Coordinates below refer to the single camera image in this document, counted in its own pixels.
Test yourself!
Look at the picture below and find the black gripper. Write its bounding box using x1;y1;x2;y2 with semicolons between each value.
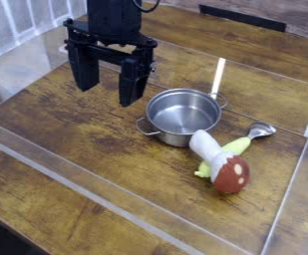
63;19;157;107

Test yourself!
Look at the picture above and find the green handled metal spoon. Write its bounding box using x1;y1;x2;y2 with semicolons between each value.
194;122;276;178

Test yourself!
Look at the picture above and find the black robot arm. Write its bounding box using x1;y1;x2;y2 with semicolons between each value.
63;0;158;107

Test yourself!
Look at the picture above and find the stainless steel pot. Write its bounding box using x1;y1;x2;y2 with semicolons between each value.
137;89;228;147

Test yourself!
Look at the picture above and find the black strip on table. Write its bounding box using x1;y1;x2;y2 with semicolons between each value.
198;4;286;32

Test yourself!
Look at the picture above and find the plush red mushroom toy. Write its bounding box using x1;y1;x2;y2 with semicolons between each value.
189;129;250;193

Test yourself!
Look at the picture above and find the clear acrylic front barrier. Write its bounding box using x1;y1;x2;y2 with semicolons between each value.
0;127;252;255

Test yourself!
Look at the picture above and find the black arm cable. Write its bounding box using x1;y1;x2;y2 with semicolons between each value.
131;0;161;14

